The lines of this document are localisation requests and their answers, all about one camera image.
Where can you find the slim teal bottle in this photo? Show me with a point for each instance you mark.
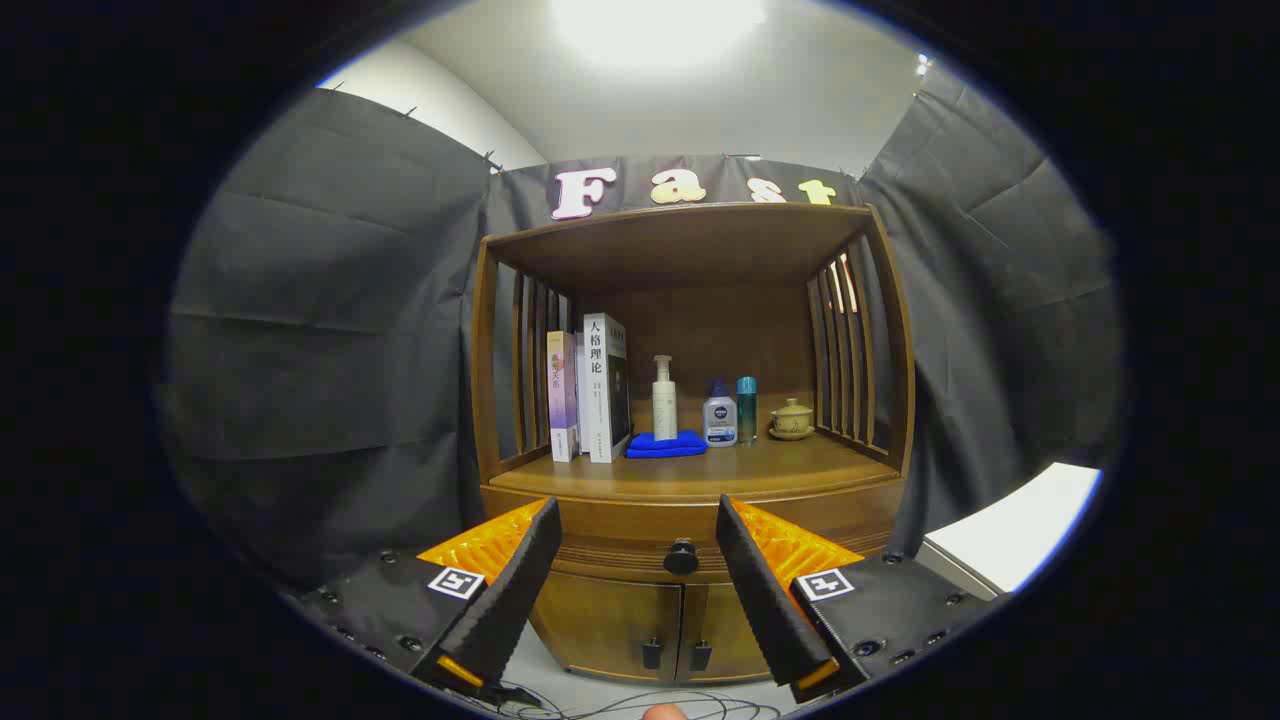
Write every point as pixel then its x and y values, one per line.
pixel 747 415

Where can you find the white appliance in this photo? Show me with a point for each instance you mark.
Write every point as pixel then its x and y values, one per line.
pixel 1020 520

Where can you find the brown wooden cabinet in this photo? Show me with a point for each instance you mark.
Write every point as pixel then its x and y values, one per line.
pixel 700 250

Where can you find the thick white book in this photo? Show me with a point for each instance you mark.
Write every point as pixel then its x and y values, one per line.
pixel 597 400

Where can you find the blue folded cloth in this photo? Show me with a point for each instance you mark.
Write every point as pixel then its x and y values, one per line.
pixel 665 447

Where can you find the wooden cabinet door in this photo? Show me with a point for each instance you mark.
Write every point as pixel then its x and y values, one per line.
pixel 600 625
pixel 725 640

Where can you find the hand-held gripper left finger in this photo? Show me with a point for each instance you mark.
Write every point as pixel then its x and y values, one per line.
pixel 510 600

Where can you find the wooden drawer with black knob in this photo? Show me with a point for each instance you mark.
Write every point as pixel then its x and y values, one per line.
pixel 640 525

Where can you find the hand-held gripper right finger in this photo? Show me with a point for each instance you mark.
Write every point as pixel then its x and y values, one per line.
pixel 765 600

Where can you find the ceiling light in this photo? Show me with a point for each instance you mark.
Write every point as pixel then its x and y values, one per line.
pixel 655 25

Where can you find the black backdrop cloth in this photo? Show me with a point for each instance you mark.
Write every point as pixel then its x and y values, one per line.
pixel 330 350

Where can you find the pink purple book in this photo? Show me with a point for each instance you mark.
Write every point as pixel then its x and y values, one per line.
pixel 562 400

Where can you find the wooden cabinet countertop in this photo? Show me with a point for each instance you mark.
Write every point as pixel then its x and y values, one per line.
pixel 740 470

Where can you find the white bottle with blue pump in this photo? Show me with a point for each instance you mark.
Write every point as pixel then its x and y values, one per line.
pixel 719 420

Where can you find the beige lidded teacup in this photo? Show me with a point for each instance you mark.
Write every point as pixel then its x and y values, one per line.
pixel 791 420

